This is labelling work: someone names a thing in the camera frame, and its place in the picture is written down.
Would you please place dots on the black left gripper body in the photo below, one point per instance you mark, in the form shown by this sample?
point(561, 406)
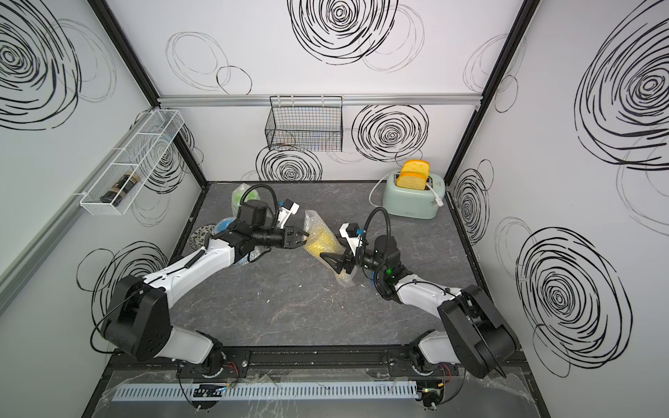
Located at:
point(273, 238)

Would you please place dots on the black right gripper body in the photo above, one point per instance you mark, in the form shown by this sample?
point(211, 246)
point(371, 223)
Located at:
point(368, 263)

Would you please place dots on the yellow plastic wine glass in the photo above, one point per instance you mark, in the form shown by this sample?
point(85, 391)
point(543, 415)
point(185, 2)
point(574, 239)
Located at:
point(323, 241)

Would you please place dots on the green plastic wine glass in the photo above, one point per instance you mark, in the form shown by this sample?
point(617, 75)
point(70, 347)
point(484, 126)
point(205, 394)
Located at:
point(237, 195)

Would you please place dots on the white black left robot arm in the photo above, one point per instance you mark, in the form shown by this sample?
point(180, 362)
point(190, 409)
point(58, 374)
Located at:
point(138, 320)

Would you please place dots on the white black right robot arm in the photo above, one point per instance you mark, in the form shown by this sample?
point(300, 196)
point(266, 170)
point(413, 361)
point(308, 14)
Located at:
point(475, 334)

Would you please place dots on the mint green toaster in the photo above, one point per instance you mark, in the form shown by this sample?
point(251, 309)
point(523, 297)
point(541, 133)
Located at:
point(415, 204)

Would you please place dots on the patterned small bowl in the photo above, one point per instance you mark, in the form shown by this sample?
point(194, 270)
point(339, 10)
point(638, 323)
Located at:
point(198, 237)

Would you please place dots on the front yellow toast slice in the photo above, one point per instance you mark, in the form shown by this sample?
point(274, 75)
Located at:
point(412, 181)

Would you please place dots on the yellow toast slice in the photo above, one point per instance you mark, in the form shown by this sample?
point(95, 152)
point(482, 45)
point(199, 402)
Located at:
point(418, 167)
point(412, 181)

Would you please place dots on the rear yellow toast slice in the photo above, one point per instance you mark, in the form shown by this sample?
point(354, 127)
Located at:
point(418, 167)

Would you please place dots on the dark item in shelf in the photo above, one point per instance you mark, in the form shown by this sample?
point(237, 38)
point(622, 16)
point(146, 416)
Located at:
point(120, 189)

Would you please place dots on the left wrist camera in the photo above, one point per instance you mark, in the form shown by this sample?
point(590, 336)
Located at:
point(287, 208)

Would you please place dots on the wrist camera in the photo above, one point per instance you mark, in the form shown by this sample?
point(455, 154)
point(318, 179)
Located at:
point(287, 208)
point(351, 236)

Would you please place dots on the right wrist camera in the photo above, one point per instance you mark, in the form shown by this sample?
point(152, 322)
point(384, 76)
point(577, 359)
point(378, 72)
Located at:
point(351, 236)

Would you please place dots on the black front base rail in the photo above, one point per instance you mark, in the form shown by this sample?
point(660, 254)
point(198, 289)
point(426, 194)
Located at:
point(237, 362)

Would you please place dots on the black wire wall basket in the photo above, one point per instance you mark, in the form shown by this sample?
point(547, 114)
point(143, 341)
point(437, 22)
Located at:
point(310, 128)

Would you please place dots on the white slotted cable duct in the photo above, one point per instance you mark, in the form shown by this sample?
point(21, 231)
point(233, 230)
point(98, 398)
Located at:
point(266, 391)

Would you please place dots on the aluminium wall rail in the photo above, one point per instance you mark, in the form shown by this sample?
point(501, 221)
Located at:
point(347, 99)

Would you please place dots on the white wire wall shelf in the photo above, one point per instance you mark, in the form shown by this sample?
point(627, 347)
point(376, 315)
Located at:
point(149, 152)

